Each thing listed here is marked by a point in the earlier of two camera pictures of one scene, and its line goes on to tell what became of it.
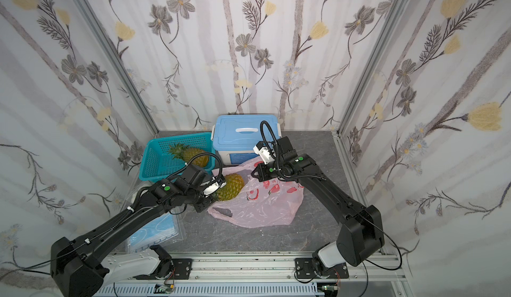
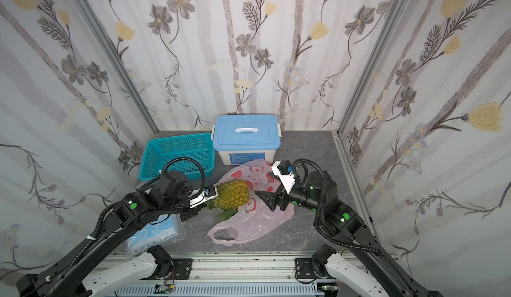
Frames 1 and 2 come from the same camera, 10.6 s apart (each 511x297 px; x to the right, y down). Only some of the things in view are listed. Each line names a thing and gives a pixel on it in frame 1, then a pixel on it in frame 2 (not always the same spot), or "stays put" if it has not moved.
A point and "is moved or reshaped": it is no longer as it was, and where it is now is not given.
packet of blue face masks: x=166 y=230 stays put
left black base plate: x=182 y=268 stays put
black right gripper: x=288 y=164 → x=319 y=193
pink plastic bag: x=260 y=204 is moved or reshaped
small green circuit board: x=163 y=288 stays put
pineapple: x=234 y=183 is moved or reshaped
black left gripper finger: x=200 y=206 → x=188 y=214
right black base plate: x=303 y=269 stays put
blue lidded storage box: x=234 y=136 stays put
